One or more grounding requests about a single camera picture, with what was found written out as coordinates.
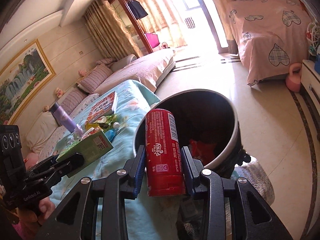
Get black trash bin white rim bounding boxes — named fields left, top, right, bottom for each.
left=133, top=89, right=252, bottom=179

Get white cushion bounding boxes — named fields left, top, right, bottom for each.
left=26, top=112, right=59, bottom=154

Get green carton box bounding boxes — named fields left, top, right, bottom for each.
left=57, top=130, right=113, bottom=164

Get purple thermos bottle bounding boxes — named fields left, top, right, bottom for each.
left=49, top=102, right=83, bottom=136

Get silver glitter stool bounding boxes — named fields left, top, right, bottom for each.
left=225, top=155, right=275, bottom=239

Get dark hanging garment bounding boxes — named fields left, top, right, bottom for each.
left=127, top=0, right=148, bottom=20

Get pink kettlebell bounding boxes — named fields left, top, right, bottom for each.
left=285, top=63, right=302, bottom=93

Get pink heart-pattern covered furniture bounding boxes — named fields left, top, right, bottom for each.
left=226, top=0, right=311, bottom=87

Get beige pleated curtain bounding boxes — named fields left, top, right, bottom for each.
left=84, top=0, right=143, bottom=60

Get sofa with pink cover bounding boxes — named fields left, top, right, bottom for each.
left=22, top=49, right=175, bottom=154

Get red cylindrical snack can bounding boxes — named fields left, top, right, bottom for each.
left=145, top=109, right=185, bottom=197

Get framed waterfall landscape painting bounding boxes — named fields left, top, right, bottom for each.
left=1, top=39, right=56, bottom=125

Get striped pink pillow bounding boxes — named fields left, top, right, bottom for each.
left=78, top=64, right=113, bottom=94

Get green yellow snack wrapper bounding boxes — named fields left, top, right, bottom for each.
left=85, top=114, right=120, bottom=132

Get small teddy bear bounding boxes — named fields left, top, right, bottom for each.
left=54, top=87, right=65, bottom=99

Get left hand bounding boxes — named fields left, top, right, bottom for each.
left=17, top=197, right=55, bottom=227

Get red children's book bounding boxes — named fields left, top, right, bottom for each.
left=85, top=91, right=118, bottom=124

